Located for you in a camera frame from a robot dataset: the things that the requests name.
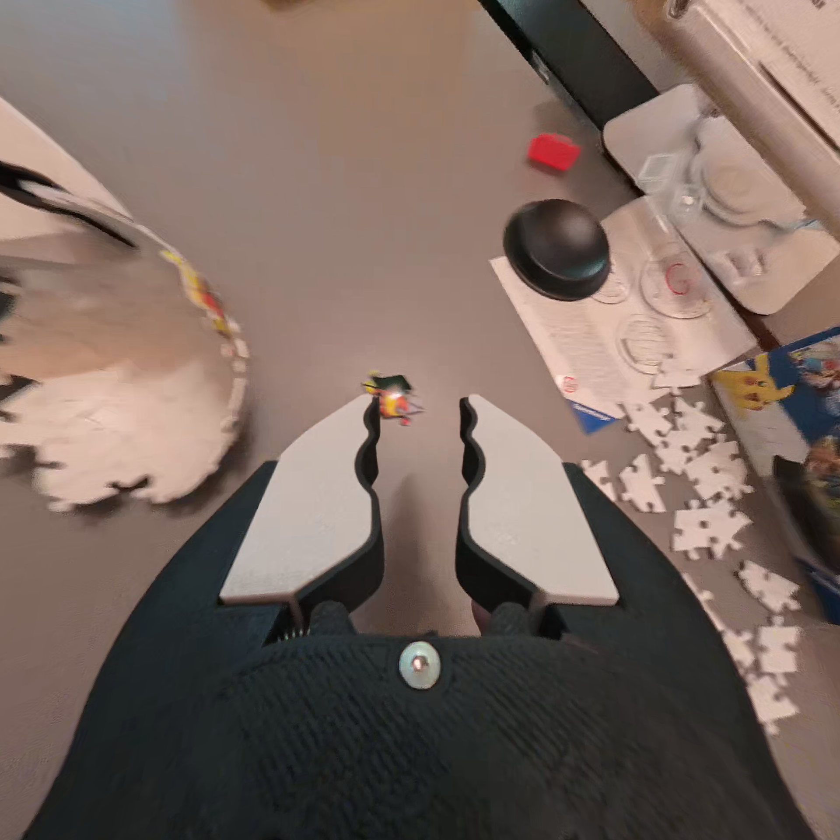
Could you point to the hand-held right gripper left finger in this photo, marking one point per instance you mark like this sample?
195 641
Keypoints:
308 518

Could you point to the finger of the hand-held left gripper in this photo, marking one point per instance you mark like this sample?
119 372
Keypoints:
39 226
39 154

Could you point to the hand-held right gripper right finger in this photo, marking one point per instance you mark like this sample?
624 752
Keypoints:
531 518

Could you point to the colourful puzzle piece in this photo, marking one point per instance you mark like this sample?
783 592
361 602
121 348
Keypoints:
394 400

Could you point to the partly built puzzle ball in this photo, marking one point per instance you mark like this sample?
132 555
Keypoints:
131 426

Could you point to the paper puzzle leaflet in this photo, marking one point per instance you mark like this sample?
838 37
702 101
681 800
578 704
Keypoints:
577 341

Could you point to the pile of white puzzle pieces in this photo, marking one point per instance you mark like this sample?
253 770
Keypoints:
709 472

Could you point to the blue puzzle box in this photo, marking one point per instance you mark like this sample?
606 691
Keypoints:
774 420

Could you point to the black round ball stand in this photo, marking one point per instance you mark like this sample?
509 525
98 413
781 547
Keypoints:
558 249

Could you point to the small clear plastic piece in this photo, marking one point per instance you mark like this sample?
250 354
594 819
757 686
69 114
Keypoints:
658 172
688 200
745 262

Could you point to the red plastic object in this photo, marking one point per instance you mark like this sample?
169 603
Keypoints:
553 152

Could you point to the dark desk hatch panel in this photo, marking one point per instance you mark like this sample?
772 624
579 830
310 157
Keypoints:
577 59

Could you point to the laminated instruction sheet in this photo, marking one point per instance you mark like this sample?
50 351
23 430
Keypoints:
787 65

